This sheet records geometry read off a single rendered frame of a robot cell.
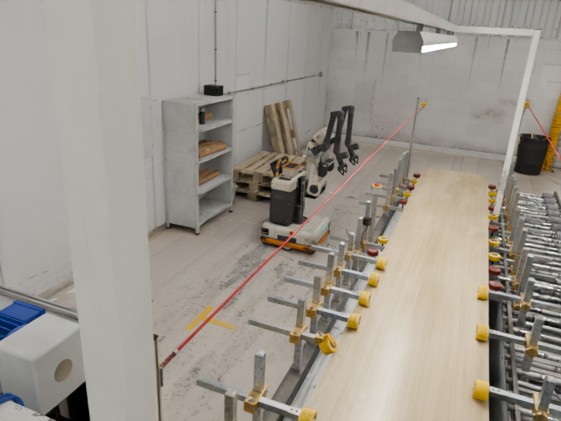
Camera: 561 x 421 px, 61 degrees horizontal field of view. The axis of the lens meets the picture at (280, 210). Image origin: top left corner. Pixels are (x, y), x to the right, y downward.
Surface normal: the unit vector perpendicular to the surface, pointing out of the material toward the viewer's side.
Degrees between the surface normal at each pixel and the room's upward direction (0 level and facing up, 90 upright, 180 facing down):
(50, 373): 90
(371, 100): 90
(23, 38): 90
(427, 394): 0
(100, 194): 90
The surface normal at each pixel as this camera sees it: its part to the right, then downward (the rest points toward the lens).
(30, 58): 0.92, 0.18
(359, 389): 0.05, -0.93
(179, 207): -0.38, 0.31
